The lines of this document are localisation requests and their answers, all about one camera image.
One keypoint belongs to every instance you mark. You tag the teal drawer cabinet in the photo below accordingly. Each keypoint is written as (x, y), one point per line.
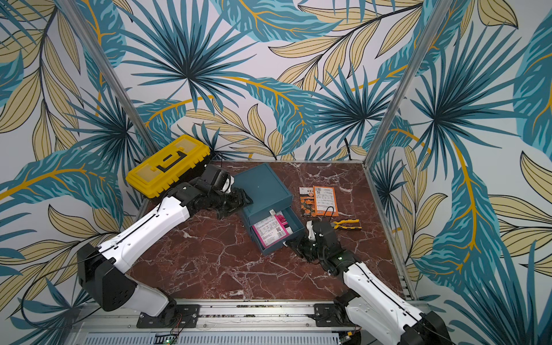
(267, 191)

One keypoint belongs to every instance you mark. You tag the yellow black toolbox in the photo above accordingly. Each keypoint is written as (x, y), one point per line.
(166, 167)

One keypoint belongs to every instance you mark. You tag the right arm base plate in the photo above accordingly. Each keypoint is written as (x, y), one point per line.
(329, 315)

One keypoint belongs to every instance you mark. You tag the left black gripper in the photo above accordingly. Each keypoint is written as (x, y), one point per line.
(240, 201)

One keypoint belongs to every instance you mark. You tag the left aluminium corner post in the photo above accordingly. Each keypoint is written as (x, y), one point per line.
(85, 33)

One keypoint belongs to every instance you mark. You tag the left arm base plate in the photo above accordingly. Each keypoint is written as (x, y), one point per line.
(177, 316)

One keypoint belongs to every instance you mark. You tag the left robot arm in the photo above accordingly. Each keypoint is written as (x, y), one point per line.
(102, 270)

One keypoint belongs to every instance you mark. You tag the teal drawer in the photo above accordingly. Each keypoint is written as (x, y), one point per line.
(296, 225)

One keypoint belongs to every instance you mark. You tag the marigold seed bag front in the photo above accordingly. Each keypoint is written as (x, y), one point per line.
(307, 204)

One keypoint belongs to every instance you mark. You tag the aluminium corner post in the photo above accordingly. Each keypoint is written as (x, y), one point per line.
(85, 33)
(417, 57)

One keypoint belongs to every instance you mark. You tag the right aluminium corner post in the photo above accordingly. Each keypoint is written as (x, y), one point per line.
(417, 57)

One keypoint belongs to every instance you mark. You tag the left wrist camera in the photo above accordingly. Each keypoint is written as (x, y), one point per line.
(218, 179)

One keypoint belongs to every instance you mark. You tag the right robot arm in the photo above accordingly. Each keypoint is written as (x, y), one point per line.
(369, 303)

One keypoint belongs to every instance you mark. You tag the yellow black pliers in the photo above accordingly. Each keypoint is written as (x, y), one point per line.
(347, 224)

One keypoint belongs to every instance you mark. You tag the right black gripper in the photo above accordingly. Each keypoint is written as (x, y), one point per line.
(305, 247)

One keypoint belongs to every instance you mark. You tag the pink seed bag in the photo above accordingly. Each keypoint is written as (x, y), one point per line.
(272, 229)

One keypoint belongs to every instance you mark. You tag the aluminium front rail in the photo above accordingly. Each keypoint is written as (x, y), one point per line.
(221, 322)

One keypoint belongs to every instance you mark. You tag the orange seed bag back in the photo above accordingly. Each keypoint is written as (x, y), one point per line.
(325, 201)

